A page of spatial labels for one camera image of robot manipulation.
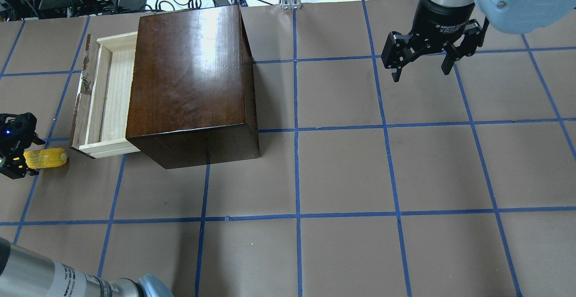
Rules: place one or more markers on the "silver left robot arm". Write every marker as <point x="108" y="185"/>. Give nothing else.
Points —
<point x="27" y="274"/>

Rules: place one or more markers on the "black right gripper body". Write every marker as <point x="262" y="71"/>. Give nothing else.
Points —
<point x="442" y="26"/>

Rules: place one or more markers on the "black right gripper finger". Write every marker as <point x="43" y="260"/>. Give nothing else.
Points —
<point x="396" y="71"/>
<point x="449" y="60"/>

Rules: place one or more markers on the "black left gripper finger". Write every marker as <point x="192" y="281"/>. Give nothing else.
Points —
<point x="16" y="167"/>
<point x="32" y="138"/>

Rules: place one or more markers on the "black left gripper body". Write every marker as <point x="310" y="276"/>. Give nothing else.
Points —
<point x="12" y="164"/>

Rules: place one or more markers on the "yellow corn cob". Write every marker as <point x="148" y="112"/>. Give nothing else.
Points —
<point x="46" y="158"/>

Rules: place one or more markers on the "light wood drawer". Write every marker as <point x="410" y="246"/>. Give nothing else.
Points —
<point x="103" y="98"/>

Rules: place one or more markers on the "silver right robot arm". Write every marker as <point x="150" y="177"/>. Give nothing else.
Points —
<point x="515" y="16"/>

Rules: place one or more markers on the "dark brown wooden cabinet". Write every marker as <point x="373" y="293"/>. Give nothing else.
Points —
<point x="192" y="98"/>

